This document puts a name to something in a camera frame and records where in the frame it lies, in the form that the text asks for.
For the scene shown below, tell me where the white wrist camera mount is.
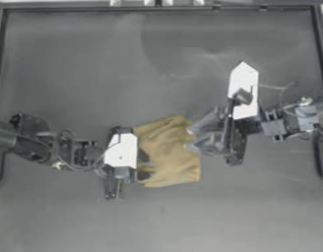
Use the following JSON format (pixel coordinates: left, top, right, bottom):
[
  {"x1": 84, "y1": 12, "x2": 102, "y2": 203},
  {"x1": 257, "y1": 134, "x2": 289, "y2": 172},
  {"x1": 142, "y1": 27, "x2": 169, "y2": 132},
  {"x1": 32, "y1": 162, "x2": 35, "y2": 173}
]
[
  {"x1": 103, "y1": 132, "x2": 139, "y2": 170},
  {"x1": 226, "y1": 61, "x2": 261, "y2": 121}
]

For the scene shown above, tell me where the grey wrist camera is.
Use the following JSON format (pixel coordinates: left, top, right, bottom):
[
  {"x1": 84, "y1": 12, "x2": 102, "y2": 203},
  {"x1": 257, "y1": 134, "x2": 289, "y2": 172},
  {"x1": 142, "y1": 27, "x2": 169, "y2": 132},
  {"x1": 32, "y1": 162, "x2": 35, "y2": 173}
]
[
  {"x1": 114, "y1": 165, "x2": 133, "y2": 180},
  {"x1": 231, "y1": 87, "x2": 256, "y2": 106}
]

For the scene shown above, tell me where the tan camouflage t-shirt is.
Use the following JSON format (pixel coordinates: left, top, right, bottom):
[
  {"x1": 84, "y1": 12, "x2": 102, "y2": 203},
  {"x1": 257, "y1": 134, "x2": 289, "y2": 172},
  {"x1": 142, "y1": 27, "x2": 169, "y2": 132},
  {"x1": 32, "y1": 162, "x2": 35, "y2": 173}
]
[{"x1": 131, "y1": 115, "x2": 203, "y2": 189}]

